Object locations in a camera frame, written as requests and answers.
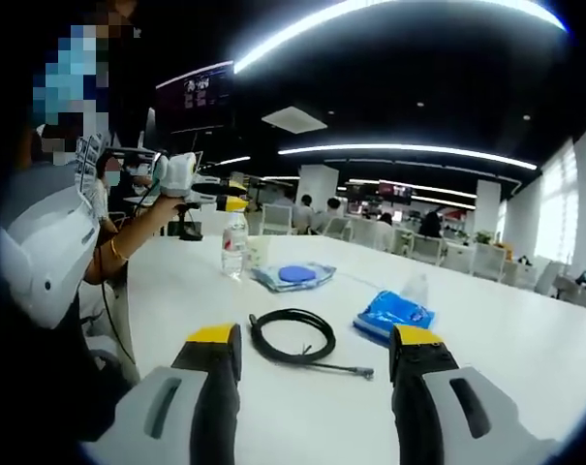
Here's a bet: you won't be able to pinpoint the clear water bottle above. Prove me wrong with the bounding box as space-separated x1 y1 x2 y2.
220 212 251 282

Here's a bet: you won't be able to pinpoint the white chest-worn device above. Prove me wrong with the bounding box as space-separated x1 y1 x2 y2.
0 185 101 331

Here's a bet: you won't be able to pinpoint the hanging monitor screen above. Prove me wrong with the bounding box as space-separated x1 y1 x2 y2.
378 179 416 201

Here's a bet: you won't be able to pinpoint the blue wet wipes packet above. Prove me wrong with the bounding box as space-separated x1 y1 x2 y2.
352 272 439 347

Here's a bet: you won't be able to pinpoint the row of white office chairs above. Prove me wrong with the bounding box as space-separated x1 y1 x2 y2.
260 202 568 297

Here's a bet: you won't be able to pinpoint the blue white wall poster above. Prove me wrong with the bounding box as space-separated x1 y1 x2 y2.
73 132 106 191

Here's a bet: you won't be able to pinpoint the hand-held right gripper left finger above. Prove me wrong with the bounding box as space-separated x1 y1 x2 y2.
78 323 244 465

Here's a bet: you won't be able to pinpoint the black stand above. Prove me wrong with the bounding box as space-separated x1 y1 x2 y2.
168 202 204 242

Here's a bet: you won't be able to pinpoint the black device cable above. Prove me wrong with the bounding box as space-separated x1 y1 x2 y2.
95 245 139 368

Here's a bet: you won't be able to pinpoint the large dark wall screen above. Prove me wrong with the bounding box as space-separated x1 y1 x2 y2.
155 59 236 136

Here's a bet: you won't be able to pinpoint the long ceiling light strip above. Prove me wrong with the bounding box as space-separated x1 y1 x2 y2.
232 0 569 75
277 142 539 171

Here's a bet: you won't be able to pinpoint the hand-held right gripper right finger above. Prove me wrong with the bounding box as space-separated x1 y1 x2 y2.
388 324 560 465

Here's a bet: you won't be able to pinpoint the clear bag with blue disc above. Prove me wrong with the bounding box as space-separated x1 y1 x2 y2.
250 261 339 294

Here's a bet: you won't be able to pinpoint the white table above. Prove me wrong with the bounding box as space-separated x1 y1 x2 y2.
78 233 586 465

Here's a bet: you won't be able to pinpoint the person's left hand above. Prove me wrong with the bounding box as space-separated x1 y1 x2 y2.
151 193 190 220

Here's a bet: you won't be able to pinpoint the white paper cup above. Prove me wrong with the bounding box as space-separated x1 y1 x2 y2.
246 234 270 265

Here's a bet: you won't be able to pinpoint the small white window blinds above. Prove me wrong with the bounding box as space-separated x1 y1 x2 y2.
538 139 581 264

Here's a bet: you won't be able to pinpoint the gold bracelet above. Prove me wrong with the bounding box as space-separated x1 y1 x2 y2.
108 236 130 264

